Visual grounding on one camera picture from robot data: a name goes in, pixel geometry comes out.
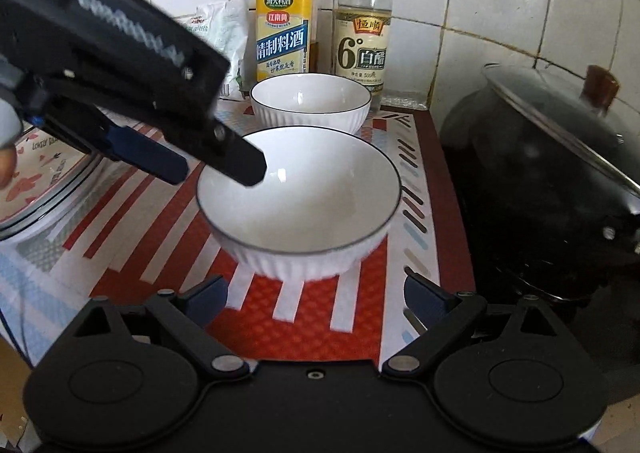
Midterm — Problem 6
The pink rabbit pattern plate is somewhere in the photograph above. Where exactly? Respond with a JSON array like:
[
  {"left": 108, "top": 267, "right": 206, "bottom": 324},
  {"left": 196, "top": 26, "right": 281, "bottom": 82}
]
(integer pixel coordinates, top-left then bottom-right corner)
[{"left": 1, "top": 127, "right": 101, "bottom": 230}]

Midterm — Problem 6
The white ribbed bowl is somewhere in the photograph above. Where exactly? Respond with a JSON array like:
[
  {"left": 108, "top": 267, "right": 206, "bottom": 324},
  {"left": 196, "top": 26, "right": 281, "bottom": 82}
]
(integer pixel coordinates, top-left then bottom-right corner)
[
  {"left": 250, "top": 73, "right": 372, "bottom": 135},
  {"left": 196, "top": 126, "right": 401, "bottom": 283}
]

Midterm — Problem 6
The large white sun plate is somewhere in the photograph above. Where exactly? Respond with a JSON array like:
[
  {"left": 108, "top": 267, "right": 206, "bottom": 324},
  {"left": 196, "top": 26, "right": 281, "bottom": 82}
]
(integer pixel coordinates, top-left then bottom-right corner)
[{"left": 1, "top": 158, "right": 107, "bottom": 246}]

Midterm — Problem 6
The person's left hand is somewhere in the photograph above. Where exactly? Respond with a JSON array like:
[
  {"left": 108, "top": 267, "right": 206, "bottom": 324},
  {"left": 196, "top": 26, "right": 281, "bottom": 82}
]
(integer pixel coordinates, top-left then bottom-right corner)
[{"left": 0, "top": 100, "right": 23, "bottom": 189}]

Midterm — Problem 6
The striped red blue table mat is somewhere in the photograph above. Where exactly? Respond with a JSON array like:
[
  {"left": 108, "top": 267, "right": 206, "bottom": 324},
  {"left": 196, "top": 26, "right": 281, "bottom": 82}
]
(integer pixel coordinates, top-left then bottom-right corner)
[{"left": 1, "top": 101, "right": 474, "bottom": 366}]

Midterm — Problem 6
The white plastic seasoning bag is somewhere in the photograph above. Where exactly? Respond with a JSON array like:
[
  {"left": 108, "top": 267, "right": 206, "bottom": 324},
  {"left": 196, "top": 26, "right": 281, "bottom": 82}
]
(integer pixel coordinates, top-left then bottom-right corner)
[{"left": 177, "top": 2, "right": 248, "bottom": 101}]

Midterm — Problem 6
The cooking wine bottle yellow label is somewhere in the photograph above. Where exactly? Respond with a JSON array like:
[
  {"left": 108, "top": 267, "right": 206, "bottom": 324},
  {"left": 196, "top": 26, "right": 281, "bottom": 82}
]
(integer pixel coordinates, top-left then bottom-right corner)
[{"left": 254, "top": 0, "right": 320, "bottom": 82}]

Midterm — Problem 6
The black wok with glass lid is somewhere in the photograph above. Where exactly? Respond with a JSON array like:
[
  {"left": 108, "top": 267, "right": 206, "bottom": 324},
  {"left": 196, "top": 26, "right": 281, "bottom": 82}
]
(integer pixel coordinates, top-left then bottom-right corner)
[{"left": 439, "top": 63, "right": 639, "bottom": 300}]

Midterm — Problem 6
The white vinegar bottle yellow cap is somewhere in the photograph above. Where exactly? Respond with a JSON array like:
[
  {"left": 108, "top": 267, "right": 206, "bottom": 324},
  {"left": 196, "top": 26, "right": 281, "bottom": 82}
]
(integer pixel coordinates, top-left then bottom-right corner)
[{"left": 333, "top": 0, "right": 393, "bottom": 115}]

